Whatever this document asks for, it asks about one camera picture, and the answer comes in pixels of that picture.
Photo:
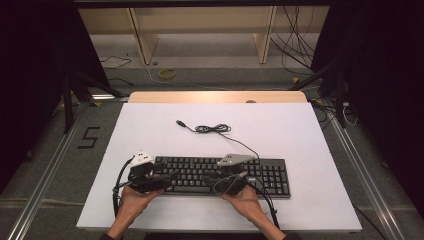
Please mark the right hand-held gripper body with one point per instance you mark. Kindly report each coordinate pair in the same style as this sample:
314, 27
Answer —
233, 159

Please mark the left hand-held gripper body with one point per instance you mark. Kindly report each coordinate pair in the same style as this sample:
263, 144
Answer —
141, 159

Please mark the black keyboard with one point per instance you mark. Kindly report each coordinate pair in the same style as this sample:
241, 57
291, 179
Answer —
266, 176

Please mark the person's left hand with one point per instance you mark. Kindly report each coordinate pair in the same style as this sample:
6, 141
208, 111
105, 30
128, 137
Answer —
135, 201

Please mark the person's right hand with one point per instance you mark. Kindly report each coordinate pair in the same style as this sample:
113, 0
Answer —
246, 201

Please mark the white board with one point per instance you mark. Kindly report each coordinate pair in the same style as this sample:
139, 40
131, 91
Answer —
283, 133

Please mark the wooden table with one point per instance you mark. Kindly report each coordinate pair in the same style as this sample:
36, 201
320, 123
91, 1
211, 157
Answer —
216, 96

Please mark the yellow tape roll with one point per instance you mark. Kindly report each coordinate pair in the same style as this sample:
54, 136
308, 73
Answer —
166, 74

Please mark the black metal stand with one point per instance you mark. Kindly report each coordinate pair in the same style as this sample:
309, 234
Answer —
68, 106
340, 100

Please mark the wooden shelf unit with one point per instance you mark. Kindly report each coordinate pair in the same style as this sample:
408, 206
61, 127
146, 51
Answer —
146, 43

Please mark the dark curtain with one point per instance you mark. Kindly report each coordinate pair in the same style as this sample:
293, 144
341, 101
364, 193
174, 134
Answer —
386, 83
30, 83

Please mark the aluminium floor rail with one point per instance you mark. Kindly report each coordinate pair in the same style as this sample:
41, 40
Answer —
43, 186
366, 180

